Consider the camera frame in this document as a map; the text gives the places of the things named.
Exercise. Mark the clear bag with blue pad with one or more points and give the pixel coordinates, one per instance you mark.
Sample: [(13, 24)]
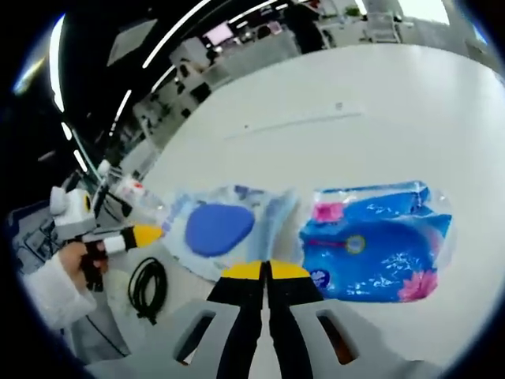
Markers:
[(219, 231)]

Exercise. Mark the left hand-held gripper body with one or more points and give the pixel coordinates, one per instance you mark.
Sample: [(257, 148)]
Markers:
[(73, 213)]

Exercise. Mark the person's left hand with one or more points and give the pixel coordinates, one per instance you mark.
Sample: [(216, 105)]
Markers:
[(75, 260)]

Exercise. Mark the clear plastic bottle red label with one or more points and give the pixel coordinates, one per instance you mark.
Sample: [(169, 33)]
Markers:
[(136, 193)]

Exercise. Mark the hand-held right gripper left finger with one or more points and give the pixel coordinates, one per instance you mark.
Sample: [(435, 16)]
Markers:
[(244, 316)]

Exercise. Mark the ceiling light strip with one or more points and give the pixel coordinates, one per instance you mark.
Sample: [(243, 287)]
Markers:
[(57, 63), (177, 33)]

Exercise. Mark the green plant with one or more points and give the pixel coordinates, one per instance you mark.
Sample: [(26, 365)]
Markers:
[(353, 12)]

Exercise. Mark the blue tissue pack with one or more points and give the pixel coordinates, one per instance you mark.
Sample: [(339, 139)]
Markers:
[(375, 252)]

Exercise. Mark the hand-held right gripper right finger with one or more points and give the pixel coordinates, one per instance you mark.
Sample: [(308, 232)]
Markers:
[(284, 316)]

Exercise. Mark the green pole stand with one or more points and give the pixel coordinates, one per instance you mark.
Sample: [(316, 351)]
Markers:
[(88, 162)]

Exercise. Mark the white rack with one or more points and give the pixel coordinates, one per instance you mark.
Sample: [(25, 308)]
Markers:
[(382, 25)]

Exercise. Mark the pink lit monitor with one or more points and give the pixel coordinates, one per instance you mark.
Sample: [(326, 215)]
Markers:
[(218, 34)]

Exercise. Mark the white cabinet blue trim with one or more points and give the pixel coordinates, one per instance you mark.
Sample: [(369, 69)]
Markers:
[(35, 233)]

